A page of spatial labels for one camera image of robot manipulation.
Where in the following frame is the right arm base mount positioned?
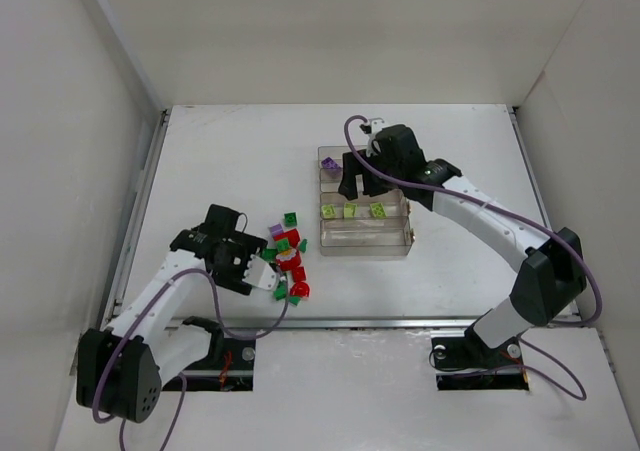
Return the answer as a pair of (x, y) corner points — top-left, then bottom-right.
(429, 336), (529, 391)

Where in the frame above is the clear compartment organizer tray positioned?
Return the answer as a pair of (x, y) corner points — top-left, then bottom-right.
(317, 146), (415, 258)

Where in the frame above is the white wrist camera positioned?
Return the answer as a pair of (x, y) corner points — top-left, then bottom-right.
(360, 117), (387, 157)
(242, 255), (280, 291)

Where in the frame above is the lime lego square brick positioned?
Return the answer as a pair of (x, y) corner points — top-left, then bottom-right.
(321, 204), (337, 219)

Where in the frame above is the red lego arch piece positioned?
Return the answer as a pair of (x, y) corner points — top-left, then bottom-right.
(290, 281), (311, 299)

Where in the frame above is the green lego on red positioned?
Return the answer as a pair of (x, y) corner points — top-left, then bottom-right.
(275, 238), (291, 253)

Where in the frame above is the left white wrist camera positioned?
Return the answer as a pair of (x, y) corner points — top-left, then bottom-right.
(242, 255), (280, 291)

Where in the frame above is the green lego brick lower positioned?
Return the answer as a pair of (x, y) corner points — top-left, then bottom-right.
(273, 282), (289, 301)

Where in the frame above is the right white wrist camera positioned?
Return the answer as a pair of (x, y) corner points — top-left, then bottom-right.
(360, 117), (387, 157)

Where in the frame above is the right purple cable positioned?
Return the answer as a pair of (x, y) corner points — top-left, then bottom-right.
(343, 115), (604, 402)

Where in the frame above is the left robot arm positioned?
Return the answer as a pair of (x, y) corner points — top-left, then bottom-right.
(76, 204), (277, 423)

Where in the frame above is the purple lego plate brick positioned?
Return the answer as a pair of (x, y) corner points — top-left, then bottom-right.
(320, 157), (342, 178)

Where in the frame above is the purple lego round brick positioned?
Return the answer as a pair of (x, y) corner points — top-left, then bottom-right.
(269, 224), (283, 236)

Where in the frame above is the lime lego slope brick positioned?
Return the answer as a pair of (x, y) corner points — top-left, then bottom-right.
(343, 202), (358, 219)
(369, 203), (387, 219)

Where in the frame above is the green lego square brick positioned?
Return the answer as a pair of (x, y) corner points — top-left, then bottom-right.
(283, 212), (298, 228)

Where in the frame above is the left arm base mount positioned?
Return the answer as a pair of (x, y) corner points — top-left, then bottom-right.
(182, 337), (256, 392)

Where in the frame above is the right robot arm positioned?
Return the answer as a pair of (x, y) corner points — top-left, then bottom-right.
(339, 115), (587, 360)

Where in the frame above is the red lego small brick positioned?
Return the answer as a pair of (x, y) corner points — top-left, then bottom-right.
(291, 266), (307, 283)

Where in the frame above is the red lego block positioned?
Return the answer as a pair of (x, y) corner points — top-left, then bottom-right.
(273, 228), (301, 248)

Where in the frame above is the green lego brick left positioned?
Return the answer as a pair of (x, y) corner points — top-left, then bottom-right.
(261, 248), (278, 262)

